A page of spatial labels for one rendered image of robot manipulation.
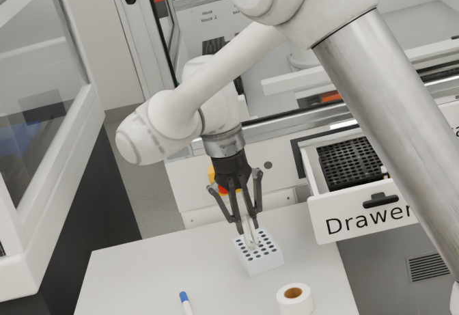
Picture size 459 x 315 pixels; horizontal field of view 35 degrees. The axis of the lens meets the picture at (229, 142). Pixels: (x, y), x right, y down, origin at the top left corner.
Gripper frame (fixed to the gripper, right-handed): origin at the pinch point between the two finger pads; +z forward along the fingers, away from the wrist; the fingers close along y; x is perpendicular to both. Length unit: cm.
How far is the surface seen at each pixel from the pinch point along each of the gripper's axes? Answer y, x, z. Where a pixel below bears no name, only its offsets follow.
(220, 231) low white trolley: -3.6, 19.0, 8.2
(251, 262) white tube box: -2.3, -5.2, 4.8
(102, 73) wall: -7, 368, 46
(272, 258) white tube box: 2.7, -5.2, 5.8
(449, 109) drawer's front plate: 58, 9, -7
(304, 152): 22.2, 18.3, -5.1
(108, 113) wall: -12, 369, 76
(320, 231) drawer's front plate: 12.7, -12.2, -0.8
